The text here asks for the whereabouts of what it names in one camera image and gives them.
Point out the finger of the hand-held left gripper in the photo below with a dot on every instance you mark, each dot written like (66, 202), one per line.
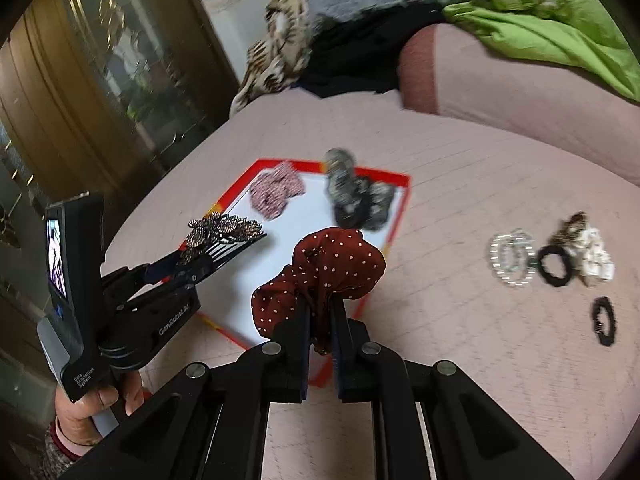
(182, 282)
(157, 270)

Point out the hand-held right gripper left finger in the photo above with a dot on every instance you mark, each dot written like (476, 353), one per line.
(303, 345)

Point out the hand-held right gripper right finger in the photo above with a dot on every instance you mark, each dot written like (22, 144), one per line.
(337, 345)

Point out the ornate brown hair comb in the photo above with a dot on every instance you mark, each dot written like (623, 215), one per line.
(220, 230)

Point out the red polka dot scrunchie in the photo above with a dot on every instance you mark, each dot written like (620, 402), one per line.
(340, 260)

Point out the red-edged white box tray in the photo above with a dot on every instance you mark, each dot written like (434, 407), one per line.
(305, 210)

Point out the black ruffled scrunchie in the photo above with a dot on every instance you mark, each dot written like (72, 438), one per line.
(606, 332)

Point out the person's left forearm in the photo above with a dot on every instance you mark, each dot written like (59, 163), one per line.
(57, 455)

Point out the person's left hand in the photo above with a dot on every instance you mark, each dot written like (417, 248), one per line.
(75, 417)

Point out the pink quilted bed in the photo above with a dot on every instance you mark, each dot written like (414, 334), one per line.
(450, 360)

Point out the pink checked scrunchie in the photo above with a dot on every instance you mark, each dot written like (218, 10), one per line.
(272, 192)

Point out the grey patterned scrunchie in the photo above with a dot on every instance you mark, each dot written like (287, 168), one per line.
(352, 205)

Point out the wooden glass-door cabinet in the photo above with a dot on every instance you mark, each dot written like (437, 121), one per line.
(50, 85)

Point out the leaf printed cloth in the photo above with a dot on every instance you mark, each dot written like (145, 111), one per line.
(275, 60)

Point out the white scrunchie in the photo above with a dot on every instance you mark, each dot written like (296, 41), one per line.
(595, 257)

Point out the black cloth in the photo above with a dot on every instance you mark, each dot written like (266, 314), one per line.
(360, 60)

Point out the pink bolster pillow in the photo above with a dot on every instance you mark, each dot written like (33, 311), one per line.
(500, 100)

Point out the green cloth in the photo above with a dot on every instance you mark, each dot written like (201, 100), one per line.
(550, 35)

